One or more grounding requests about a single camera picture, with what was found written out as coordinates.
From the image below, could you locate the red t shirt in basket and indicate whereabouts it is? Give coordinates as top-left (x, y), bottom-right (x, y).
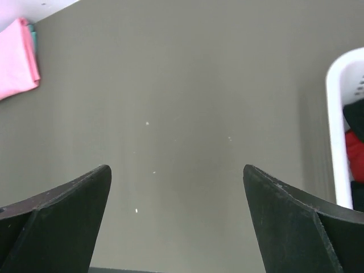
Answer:
top-left (345, 130), bottom-right (363, 183)

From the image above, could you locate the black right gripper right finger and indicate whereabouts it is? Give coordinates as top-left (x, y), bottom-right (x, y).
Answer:
top-left (243, 165), bottom-right (363, 272)

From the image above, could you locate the folded pink t shirt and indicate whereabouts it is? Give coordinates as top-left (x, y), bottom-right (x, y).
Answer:
top-left (1, 17), bottom-right (41, 100)

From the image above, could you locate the black t shirt in basket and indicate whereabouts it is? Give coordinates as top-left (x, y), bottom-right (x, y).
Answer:
top-left (343, 99), bottom-right (363, 139)

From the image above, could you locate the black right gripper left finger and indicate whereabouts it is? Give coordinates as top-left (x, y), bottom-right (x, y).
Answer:
top-left (1, 165), bottom-right (111, 272)

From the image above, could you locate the folded teal t shirt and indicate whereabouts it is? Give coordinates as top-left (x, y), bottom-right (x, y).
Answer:
top-left (27, 24), bottom-right (38, 53)

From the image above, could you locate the white plastic laundry basket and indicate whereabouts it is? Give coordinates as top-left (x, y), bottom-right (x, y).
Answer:
top-left (325, 48), bottom-right (363, 209)

